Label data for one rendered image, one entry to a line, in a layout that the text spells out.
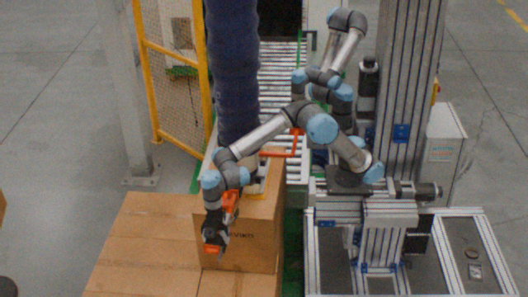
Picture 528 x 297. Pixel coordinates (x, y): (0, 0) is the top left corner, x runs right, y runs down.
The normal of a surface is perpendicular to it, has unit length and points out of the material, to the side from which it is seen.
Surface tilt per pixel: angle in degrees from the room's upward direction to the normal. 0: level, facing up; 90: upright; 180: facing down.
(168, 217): 0
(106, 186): 0
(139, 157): 90
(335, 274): 0
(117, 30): 90
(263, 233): 90
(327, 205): 90
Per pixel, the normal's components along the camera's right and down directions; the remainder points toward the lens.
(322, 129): 0.34, 0.46
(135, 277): -0.02, -0.81
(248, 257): -0.14, 0.58
